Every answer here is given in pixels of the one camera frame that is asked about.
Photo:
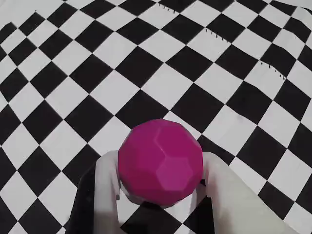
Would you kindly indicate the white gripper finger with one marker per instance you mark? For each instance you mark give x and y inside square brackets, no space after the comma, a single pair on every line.
[234,207]

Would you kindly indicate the black white checkered cloth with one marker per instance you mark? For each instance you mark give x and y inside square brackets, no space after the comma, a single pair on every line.
[156,73]

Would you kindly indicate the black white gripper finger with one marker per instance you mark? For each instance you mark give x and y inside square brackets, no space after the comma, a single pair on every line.
[102,195]

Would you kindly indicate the pink faceted ball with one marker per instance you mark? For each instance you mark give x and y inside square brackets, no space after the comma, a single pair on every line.
[158,163]

